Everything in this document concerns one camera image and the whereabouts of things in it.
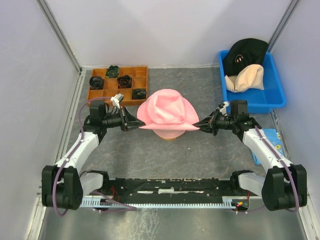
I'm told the rolled black belt top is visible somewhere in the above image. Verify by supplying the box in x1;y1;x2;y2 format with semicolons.
105;65;120;78

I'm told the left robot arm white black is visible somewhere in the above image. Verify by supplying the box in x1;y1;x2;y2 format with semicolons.
41;97;145;215

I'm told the light blue cable duct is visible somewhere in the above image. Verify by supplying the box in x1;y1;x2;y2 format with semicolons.
79;196;236;210

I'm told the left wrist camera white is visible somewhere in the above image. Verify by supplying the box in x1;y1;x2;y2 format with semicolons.
110;93;124;108

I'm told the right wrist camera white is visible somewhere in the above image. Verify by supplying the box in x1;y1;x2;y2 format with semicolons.
218;101;230;115

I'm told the pink bucket hat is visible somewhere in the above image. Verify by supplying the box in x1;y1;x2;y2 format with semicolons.
137;89;199;133
153;129;186;140

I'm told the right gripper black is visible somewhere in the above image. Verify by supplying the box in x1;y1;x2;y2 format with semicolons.
192;108;236;137

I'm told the rolled black belt left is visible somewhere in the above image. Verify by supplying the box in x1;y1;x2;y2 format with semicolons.
89;76;104;90

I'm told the black cap with logo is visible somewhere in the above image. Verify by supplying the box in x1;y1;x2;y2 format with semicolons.
222;38;269;76

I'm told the orange compartment tray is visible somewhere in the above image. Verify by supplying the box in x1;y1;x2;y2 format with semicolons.
87;66;149;106

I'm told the blue plastic bin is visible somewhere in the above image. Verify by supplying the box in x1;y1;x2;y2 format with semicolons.
218;50;287;114

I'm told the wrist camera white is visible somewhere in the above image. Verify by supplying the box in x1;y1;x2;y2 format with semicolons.
218;101;230;115
110;93;124;108

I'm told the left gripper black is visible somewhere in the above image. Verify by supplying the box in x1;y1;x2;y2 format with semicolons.
101;105;144;132

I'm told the rolled black belt centre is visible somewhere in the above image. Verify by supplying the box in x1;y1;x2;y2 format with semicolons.
117;75;132;89

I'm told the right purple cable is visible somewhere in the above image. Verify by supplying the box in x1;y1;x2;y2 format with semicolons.
234;124;301;215

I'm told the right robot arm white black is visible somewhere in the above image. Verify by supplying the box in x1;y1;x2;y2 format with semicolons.
194;100;307;212

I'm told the beige hat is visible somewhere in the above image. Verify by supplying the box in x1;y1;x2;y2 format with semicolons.
224;64;264;93

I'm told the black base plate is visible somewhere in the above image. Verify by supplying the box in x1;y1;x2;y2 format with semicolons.
84;177;260;204

